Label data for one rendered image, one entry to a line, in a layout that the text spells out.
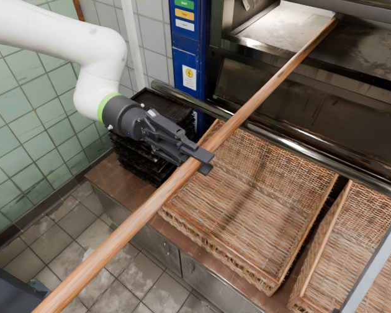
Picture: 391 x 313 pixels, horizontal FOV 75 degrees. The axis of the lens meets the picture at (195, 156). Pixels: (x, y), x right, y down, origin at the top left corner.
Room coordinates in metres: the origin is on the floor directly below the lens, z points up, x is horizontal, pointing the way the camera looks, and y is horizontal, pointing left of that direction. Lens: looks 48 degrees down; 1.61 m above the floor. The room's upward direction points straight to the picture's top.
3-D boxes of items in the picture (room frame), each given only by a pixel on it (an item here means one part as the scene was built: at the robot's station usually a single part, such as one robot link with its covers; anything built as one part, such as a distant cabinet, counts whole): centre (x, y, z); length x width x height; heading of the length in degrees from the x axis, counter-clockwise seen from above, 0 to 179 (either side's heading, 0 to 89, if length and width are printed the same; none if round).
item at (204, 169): (0.37, 0.00, 1.17); 0.07 x 0.03 x 0.01; 53
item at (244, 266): (0.59, -0.19, 0.72); 0.56 x 0.49 x 0.28; 53
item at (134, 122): (0.46, 0.12, 1.19); 0.09 x 0.07 x 0.08; 53
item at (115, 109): (0.51, 0.18, 1.19); 0.12 x 0.06 x 0.09; 143
